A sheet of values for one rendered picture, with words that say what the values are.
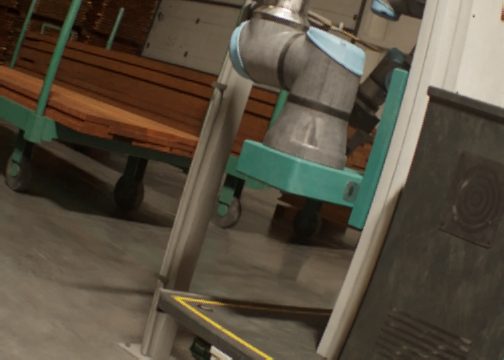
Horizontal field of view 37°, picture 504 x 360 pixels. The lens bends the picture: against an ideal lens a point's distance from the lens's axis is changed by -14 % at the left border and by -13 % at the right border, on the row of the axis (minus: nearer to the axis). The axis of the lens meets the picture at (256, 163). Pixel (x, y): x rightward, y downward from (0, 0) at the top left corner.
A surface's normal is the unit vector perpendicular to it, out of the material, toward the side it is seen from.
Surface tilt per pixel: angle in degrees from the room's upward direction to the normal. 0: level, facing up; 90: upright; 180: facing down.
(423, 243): 90
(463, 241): 90
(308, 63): 90
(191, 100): 90
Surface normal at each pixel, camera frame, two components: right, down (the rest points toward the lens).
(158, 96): -0.63, -0.15
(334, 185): 0.58, 0.23
